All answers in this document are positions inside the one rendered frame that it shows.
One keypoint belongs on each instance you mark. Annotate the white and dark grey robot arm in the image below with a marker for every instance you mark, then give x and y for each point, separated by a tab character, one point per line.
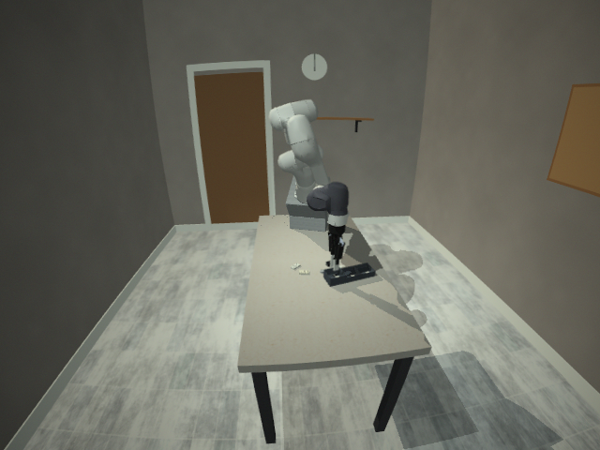
333	198

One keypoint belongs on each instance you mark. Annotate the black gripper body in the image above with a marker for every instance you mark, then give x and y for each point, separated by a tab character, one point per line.
337	230

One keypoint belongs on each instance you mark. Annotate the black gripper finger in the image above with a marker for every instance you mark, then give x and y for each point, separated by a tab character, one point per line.
338	252
331	248

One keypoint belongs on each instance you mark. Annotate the dark grey rack of bins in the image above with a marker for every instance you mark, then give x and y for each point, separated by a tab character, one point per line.
348	274

